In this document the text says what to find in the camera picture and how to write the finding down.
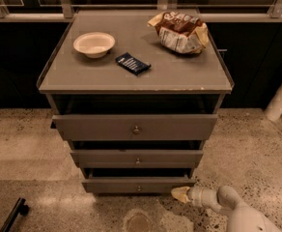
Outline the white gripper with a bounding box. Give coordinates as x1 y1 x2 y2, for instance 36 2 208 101
171 187 222 213

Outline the grey bottom drawer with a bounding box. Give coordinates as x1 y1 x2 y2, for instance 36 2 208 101
82 168 194 194

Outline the grey drawer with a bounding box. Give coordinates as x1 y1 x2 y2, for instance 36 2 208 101
70 150 203 168
82 168 194 194
52 114 217 141

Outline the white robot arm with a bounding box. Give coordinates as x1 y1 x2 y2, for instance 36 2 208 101
171 186 282 232

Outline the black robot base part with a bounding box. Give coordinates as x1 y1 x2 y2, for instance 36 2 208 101
0 198 29 232

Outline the grey middle drawer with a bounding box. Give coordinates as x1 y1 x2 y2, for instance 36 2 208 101
70 150 203 168

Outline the grey top drawer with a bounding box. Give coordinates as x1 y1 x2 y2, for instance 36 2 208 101
52 114 217 141

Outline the grey drawer cabinet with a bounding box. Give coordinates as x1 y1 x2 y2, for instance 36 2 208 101
37 9 235 179

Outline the blue snack bar wrapper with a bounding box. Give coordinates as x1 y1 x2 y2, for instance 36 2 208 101
115 52 151 76

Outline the brown white chip bag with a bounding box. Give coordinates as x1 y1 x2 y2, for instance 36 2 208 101
148 12 210 54

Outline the white bowl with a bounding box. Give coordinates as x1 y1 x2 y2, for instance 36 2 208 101
73 32 115 59

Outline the metal railing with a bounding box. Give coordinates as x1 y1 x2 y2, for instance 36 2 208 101
0 0 282 23

